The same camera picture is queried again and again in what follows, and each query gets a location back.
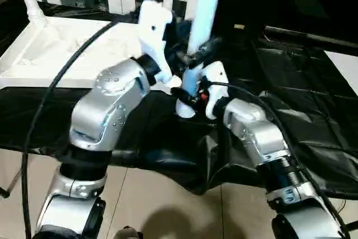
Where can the white plastic table top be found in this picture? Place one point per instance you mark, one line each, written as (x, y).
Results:
(67, 48)

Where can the black work surface mat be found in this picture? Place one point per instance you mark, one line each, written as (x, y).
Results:
(302, 121)

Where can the white flat side panel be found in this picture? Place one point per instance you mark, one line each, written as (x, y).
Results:
(344, 65)

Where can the grey metal table leg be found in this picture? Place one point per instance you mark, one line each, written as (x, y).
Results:
(8, 186)

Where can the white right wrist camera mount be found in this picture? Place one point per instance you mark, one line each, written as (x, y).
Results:
(215, 82)

